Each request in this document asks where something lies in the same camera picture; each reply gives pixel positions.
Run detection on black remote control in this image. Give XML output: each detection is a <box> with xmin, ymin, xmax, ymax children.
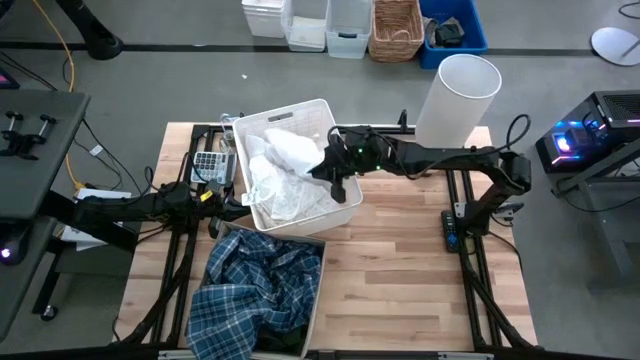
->
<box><xmin>440</xmin><ymin>209</ymin><xmax>460</xmax><ymax>254</ymax></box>

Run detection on blue plaid shirt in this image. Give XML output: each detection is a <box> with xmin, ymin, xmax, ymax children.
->
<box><xmin>185</xmin><ymin>229</ymin><xmax>324</xmax><ymax>360</ymax></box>

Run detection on table lamp with white shade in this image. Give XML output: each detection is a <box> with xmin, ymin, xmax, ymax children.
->
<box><xmin>414</xmin><ymin>53</ymin><xmax>503</xmax><ymax>150</ymax></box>

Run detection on blue plastic bin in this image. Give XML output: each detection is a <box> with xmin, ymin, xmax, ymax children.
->
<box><xmin>418</xmin><ymin>0</ymin><xmax>489</xmax><ymax>70</ymax></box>

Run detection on clear plastic bin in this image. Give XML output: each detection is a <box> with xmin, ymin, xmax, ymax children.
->
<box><xmin>281</xmin><ymin>0</ymin><xmax>329</xmax><ymax>53</ymax></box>
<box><xmin>325</xmin><ymin>0</ymin><xmax>374</xmax><ymax>60</ymax></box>

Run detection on grey desk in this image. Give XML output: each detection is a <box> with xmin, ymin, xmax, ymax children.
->
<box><xmin>0</xmin><ymin>89</ymin><xmax>92</xmax><ymax>221</ymax></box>

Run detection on stacked white plastic bins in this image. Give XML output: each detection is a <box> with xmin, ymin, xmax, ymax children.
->
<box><xmin>242</xmin><ymin>0</ymin><xmax>286</xmax><ymax>39</ymax></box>

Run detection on black clamp mount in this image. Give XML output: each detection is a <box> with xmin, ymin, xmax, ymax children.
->
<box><xmin>0</xmin><ymin>110</ymin><xmax>58</xmax><ymax>161</ymax></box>

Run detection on white power strip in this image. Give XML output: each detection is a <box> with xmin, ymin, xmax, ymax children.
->
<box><xmin>74</xmin><ymin>186</ymin><xmax>133</xmax><ymax>202</ymax></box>

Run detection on grey calculator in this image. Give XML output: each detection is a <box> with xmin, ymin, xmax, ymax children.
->
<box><xmin>190</xmin><ymin>150</ymin><xmax>236</xmax><ymax>185</ymax></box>

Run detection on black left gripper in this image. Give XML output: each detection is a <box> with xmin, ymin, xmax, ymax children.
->
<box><xmin>199</xmin><ymin>188</ymin><xmax>251</xmax><ymax>237</ymax></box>

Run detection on wicker basket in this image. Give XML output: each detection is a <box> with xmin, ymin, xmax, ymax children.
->
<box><xmin>368</xmin><ymin>0</ymin><xmax>426</xmax><ymax>64</ymax></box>

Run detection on round grey disc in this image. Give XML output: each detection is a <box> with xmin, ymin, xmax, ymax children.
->
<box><xmin>591</xmin><ymin>26</ymin><xmax>640</xmax><ymax>67</ymax></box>

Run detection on black device with blue light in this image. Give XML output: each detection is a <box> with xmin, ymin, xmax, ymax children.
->
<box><xmin>0</xmin><ymin>224</ymin><xmax>32</xmax><ymax>266</ymax></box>

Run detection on white plastic basket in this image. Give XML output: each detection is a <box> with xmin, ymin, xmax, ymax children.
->
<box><xmin>232</xmin><ymin>98</ymin><xmax>365</xmax><ymax>238</ymax></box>

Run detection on black aluminium frame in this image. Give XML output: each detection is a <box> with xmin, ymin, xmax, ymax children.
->
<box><xmin>119</xmin><ymin>122</ymin><xmax>539</xmax><ymax>360</ymax></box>

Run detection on white garment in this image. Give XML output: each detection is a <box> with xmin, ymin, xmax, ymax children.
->
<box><xmin>244</xmin><ymin>127</ymin><xmax>346</xmax><ymax>224</ymax></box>

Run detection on dark clothes in blue bin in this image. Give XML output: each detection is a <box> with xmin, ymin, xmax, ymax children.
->
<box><xmin>424</xmin><ymin>17</ymin><xmax>466</xmax><ymax>49</ymax></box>

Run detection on black computer case with lights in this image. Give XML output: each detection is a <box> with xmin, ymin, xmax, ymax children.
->
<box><xmin>535</xmin><ymin>90</ymin><xmax>640</xmax><ymax>175</ymax></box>

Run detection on grey metal side table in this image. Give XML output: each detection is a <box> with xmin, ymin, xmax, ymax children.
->
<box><xmin>552</xmin><ymin>139</ymin><xmax>640</xmax><ymax>279</ymax></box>

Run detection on black stand base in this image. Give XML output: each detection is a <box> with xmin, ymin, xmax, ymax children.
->
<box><xmin>54</xmin><ymin>0</ymin><xmax>124</xmax><ymax>61</ymax></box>

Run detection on yellow cable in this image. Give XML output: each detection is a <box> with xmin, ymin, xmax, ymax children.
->
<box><xmin>32</xmin><ymin>0</ymin><xmax>86</xmax><ymax>191</ymax></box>

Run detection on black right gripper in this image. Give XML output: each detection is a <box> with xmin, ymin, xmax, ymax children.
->
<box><xmin>308</xmin><ymin>127</ymin><xmax>396</xmax><ymax>205</ymax></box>

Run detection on beige fabric storage bin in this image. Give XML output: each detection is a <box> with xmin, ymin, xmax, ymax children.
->
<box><xmin>185</xmin><ymin>222</ymin><xmax>327</xmax><ymax>359</ymax></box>

